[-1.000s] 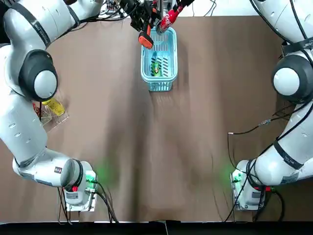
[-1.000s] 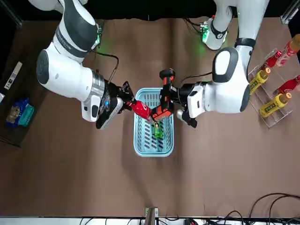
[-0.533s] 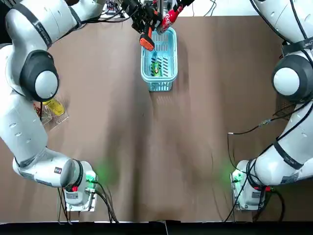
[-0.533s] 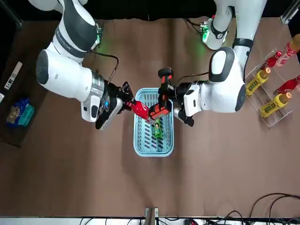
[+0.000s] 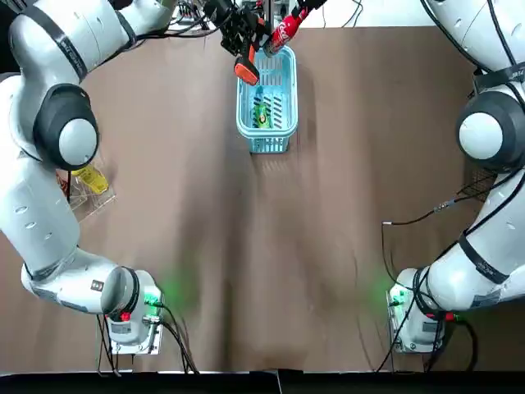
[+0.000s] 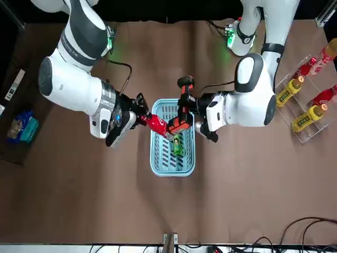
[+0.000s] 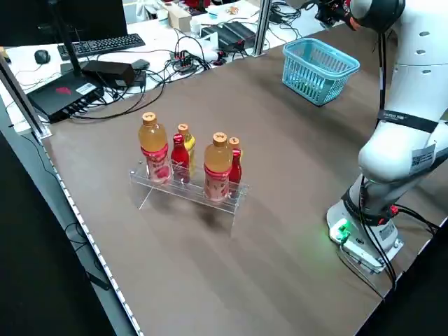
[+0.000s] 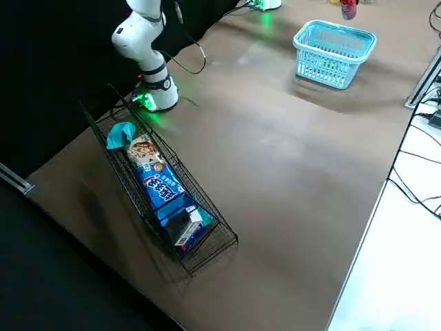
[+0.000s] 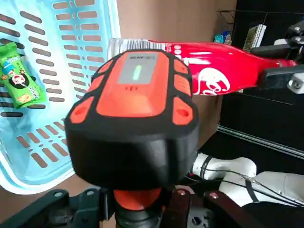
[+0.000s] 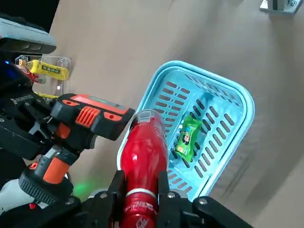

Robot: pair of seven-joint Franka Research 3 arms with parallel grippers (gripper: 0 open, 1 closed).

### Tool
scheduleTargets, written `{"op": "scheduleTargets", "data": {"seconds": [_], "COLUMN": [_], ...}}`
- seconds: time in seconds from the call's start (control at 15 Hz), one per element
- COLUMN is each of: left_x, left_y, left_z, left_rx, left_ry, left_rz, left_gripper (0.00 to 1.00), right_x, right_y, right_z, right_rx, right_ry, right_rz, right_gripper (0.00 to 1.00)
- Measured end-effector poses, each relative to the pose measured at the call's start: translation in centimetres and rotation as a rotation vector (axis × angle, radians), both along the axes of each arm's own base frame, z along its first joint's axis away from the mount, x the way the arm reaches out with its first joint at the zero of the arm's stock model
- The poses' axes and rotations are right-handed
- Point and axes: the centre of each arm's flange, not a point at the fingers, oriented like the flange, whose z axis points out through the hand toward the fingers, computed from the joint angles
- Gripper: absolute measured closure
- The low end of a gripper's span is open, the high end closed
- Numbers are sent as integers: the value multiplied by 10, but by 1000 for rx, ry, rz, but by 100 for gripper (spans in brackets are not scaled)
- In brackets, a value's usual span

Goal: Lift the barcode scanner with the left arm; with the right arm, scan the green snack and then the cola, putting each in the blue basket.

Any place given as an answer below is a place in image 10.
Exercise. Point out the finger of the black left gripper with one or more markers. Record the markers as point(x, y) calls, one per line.
point(19, 142)
point(45, 129)

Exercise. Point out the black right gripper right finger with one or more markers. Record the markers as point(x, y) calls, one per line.
point(185, 213)

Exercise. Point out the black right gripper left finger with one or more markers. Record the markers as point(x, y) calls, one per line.
point(99, 211)

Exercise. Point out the black orange barcode scanner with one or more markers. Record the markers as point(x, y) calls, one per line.
point(95, 118)

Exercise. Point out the red cola bottle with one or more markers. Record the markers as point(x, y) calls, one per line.
point(142, 154)

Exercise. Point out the green snack packet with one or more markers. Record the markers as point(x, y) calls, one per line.
point(187, 137)

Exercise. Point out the light blue plastic basket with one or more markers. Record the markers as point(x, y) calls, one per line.
point(232, 99)

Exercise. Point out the small red drink bottle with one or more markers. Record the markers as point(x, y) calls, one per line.
point(31, 75)

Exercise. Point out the clear acrylic bottle shelf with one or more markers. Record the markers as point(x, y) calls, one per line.
point(63, 61)

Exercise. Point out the aluminium camera post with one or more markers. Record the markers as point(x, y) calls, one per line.
point(278, 6)

